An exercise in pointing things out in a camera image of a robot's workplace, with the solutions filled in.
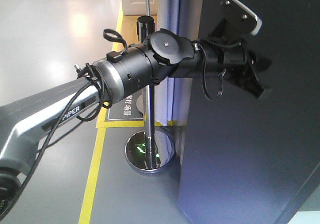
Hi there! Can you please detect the chrome stanchion post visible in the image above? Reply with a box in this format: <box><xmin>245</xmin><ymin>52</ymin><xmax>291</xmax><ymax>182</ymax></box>
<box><xmin>124</xmin><ymin>0</ymin><xmax>175</xmax><ymax>172</ymax></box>

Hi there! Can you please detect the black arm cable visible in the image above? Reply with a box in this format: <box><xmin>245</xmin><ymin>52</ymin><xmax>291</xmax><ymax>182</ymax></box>
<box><xmin>0</xmin><ymin>29</ymin><xmax>130</xmax><ymax>217</ymax></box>

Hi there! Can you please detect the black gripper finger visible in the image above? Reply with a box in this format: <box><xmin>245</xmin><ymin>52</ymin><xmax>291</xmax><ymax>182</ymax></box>
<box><xmin>242</xmin><ymin>78</ymin><xmax>266</xmax><ymax>99</ymax></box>

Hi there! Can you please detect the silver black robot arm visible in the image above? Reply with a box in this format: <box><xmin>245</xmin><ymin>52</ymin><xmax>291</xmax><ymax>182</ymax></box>
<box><xmin>0</xmin><ymin>29</ymin><xmax>268</xmax><ymax>204</ymax></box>

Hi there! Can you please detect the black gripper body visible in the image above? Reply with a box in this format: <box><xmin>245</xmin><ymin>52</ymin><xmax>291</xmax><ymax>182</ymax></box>
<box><xmin>217</xmin><ymin>41</ymin><xmax>260</xmax><ymax>86</ymax></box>

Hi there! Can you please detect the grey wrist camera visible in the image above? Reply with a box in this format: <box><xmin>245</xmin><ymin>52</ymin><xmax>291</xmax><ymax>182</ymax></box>
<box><xmin>221</xmin><ymin>0</ymin><xmax>263</xmax><ymax>36</ymax></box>

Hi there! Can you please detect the dark grey fridge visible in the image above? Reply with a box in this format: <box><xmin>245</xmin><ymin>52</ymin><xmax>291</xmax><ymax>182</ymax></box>
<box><xmin>171</xmin><ymin>0</ymin><xmax>320</xmax><ymax>223</ymax></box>

